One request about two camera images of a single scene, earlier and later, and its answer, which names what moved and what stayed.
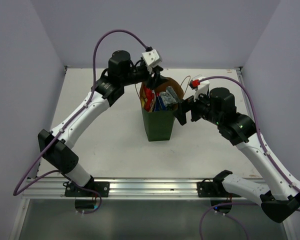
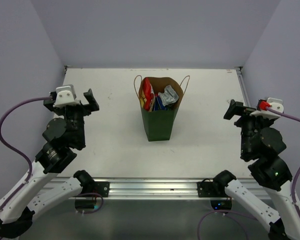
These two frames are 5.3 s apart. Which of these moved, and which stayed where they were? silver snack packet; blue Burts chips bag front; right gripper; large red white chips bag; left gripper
Moved: right gripper; left gripper
Stayed: large red white chips bag; silver snack packet; blue Burts chips bag front
